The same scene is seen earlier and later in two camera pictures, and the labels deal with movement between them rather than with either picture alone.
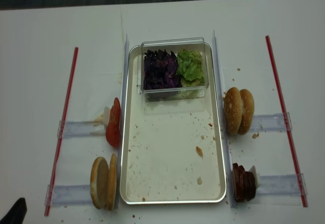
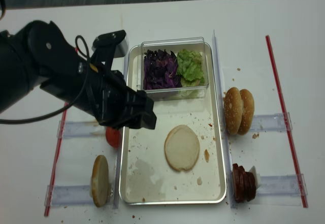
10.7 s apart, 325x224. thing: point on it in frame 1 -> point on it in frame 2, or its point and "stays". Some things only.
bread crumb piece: (199, 151) -> (207, 155)
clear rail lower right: (282, 184) stays
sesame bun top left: (233, 110) stays
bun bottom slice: (111, 189) -> (182, 147)
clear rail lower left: (68, 194) stays
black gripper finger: (17, 215) -> (142, 102)
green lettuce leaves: (189, 68) stays
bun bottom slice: (99, 182) stays
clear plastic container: (172, 69) stays
